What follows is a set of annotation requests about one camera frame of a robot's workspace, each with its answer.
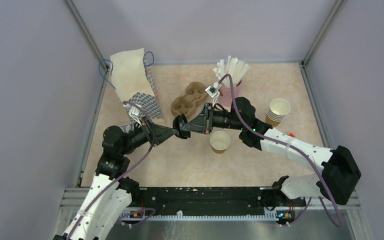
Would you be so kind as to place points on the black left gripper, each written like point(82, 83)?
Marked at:
point(163, 133)

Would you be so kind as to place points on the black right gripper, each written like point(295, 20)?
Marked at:
point(201, 123)

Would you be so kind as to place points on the black plastic cup lid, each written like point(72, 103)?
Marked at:
point(178, 123)

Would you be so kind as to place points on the single brown paper cup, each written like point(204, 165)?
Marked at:
point(219, 141)

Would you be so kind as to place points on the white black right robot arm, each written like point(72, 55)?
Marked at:
point(336, 172)

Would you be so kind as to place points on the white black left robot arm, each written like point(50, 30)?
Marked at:
point(112, 191)

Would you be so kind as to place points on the brown pulp cup carrier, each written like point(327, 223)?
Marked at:
point(194, 96)

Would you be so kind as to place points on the pink straw holder cup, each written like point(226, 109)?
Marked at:
point(225, 97)

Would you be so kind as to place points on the blue checkered paper bag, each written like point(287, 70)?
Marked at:
point(129, 74)

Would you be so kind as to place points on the bundle of white straws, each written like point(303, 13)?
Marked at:
point(234, 67)

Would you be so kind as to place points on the stack of brown paper cups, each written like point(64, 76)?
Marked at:
point(277, 111)

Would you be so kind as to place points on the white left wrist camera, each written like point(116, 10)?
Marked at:
point(133, 112)

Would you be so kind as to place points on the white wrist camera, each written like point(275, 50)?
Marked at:
point(133, 112)
point(214, 92)

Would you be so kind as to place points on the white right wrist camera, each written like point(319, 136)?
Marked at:
point(214, 92)

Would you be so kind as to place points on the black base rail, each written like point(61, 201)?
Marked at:
point(215, 202)

